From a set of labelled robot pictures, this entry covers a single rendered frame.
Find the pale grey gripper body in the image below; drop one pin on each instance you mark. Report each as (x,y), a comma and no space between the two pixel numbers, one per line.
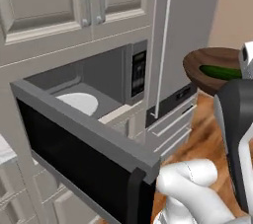
(247,71)

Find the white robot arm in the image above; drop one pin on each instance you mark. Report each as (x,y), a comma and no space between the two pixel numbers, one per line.
(191,188)

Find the green cucumber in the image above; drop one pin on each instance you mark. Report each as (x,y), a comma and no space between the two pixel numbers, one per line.
(220,72)

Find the brown wooden bowl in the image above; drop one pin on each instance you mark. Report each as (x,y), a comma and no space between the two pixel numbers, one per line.
(206,57)

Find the grey microwave oven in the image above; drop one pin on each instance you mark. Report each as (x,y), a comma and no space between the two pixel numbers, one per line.
(108,76)

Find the white microwave turntable plate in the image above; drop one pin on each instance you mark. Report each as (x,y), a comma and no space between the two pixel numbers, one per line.
(80,102)

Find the grey black microwave door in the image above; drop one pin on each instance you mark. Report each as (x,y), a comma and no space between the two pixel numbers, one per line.
(82,159)

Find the grey fridge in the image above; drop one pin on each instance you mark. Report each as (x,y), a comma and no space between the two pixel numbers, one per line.
(191,20)

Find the beige lower cabinet run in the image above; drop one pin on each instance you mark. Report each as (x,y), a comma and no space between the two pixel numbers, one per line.
(36,198)

